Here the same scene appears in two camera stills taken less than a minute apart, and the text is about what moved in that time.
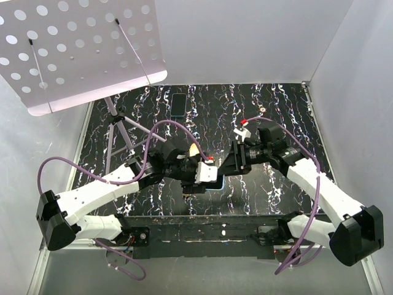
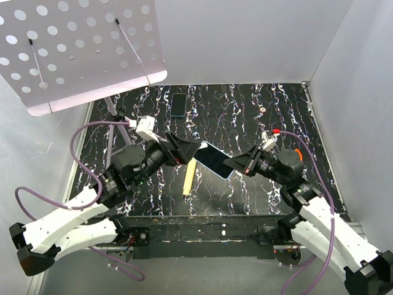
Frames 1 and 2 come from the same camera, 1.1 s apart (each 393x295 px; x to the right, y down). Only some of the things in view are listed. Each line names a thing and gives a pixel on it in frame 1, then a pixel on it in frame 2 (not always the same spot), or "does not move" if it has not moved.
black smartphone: (217, 184) to (214, 159)
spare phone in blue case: (178, 104) does not move
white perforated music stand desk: (54, 54) does not move
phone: (218, 189) to (213, 158)
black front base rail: (201, 236) does not move
